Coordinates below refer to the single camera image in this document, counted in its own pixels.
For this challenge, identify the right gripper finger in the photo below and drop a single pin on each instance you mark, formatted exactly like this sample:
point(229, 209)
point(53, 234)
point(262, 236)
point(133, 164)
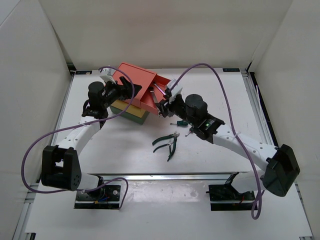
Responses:
point(162, 110)
point(167, 99)

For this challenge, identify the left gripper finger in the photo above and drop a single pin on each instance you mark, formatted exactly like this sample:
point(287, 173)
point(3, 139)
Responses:
point(130, 94)
point(126, 84)

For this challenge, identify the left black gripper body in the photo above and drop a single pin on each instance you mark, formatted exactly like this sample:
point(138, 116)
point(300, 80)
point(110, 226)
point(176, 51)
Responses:
point(114, 92)

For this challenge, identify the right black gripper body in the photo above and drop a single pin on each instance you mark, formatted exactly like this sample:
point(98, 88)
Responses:
point(177, 106)

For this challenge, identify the yellow drawer box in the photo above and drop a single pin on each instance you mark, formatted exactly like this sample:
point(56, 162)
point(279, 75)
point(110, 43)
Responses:
point(132, 111)

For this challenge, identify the large silver ratchet wrench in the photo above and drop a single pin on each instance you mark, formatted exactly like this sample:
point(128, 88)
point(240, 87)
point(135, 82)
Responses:
point(163, 92)

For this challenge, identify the small silver ratchet wrench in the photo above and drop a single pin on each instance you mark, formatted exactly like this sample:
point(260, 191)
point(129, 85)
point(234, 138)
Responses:
point(152, 92)

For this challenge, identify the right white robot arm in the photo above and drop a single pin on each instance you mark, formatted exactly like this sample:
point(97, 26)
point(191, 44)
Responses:
point(279, 165)

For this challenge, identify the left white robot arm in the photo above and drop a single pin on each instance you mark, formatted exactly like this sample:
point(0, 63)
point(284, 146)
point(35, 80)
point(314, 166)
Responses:
point(60, 163)

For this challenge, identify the green screwdriver orange cap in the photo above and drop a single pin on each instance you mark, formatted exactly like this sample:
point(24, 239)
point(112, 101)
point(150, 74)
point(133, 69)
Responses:
point(180, 123)

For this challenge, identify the green drawer box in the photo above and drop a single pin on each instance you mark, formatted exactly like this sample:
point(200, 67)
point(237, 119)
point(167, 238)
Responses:
point(130, 118)

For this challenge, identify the green stubby screwdriver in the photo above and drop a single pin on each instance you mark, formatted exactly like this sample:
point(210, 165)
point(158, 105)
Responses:
point(190, 131)

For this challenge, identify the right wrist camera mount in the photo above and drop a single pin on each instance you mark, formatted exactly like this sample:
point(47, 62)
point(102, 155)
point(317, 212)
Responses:
point(171, 90)

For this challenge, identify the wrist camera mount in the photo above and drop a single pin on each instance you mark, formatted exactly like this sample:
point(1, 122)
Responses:
point(171, 90)
point(106, 74)

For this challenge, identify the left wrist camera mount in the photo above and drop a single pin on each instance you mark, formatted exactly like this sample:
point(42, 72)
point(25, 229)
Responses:
point(106, 74)

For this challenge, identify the green handled pliers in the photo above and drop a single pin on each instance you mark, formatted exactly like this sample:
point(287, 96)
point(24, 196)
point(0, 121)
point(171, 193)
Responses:
point(167, 137)

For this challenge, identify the green handled cutters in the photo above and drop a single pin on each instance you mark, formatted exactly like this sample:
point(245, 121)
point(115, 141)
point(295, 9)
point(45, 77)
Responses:
point(172, 145)

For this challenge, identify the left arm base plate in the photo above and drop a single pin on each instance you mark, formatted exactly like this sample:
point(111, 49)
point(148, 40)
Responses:
point(106, 198)

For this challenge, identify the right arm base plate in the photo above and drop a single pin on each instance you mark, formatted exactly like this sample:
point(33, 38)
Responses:
point(224, 197)

